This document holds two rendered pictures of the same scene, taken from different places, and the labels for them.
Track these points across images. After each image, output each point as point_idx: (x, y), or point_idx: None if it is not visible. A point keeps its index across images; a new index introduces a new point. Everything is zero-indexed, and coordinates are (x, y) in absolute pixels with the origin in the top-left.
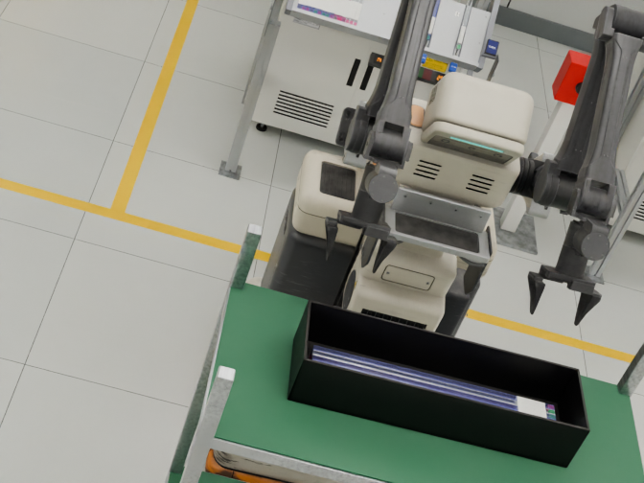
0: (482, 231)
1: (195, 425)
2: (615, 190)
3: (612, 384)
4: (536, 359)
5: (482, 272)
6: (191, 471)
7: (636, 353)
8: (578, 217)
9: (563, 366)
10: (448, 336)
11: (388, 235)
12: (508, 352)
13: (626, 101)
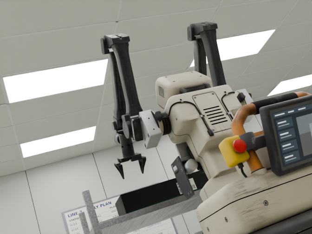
0: (179, 157)
1: None
2: (113, 117)
3: (100, 222)
4: (138, 189)
5: (176, 178)
6: None
7: (92, 201)
8: None
9: (126, 192)
10: (172, 178)
11: None
12: (149, 185)
13: (111, 79)
